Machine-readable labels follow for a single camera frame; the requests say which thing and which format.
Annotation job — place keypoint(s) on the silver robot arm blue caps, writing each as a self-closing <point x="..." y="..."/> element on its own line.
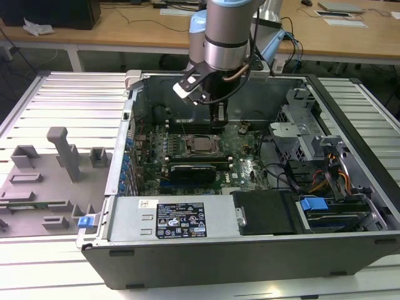
<point x="225" y="25"/>

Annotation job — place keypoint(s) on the CPU socket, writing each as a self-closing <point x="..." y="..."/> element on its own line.
<point x="203" y="154"/>

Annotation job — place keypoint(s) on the black RAM stick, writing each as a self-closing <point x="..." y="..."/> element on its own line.
<point x="200" y="159"/>

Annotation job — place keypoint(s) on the green motherboard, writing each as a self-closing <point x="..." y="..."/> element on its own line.
<point x="247" y="168"/>

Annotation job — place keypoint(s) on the black graphics card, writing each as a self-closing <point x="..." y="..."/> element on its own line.
<point x="193" y="173"/>

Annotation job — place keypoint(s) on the grey metal disk bay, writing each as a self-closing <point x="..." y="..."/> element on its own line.
<point x="290" y="137"/>

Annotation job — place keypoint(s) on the wooden desk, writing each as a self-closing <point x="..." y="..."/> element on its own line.
<point x="125" y="34"/>

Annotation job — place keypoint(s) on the black computer mouse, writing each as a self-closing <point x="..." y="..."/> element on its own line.
<point x="307" y="2"/>

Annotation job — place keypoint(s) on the black plastic shroud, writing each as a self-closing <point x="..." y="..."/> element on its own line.
<point x="265" y="212"/>

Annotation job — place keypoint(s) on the hard disk in blue carrier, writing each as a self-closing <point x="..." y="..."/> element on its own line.
<point x="312" y="203"/>

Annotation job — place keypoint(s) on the grey laptop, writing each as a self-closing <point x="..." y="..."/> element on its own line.
<point x="340" y="6"/>

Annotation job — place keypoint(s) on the grey power supply unit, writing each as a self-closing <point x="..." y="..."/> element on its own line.
<point x="131" y="218"/>

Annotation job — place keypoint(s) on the black desktop computer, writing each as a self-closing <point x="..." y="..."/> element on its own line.
<point x="62" y="12"/>

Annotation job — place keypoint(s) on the open black PC case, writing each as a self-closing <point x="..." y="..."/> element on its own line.
<point x="218" y="265"/>

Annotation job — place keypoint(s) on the blue case latch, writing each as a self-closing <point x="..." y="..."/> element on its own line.
<point x="85" y="222"/>

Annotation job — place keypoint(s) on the white crumpled paper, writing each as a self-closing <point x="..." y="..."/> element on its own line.
<point x="37" y="28"/>

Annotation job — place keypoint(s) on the grey parts rack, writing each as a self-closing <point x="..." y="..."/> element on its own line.
<point x="47" y="187"/>

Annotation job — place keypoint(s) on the green RAM stick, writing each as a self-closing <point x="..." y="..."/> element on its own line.
<point x="28" y="205"/>

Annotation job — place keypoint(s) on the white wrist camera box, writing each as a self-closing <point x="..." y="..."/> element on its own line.
<point x="184" y="90"/>

